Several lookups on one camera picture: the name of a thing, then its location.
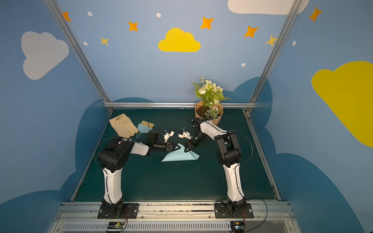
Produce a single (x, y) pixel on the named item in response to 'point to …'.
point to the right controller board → (237, 226)
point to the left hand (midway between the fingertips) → (180, 146)
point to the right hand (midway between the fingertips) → (188, 149)
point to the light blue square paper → (180, 155)
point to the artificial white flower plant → (211, 95)
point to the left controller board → (115, 225)
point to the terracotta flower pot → (212, 112)
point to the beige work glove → (123, 126)
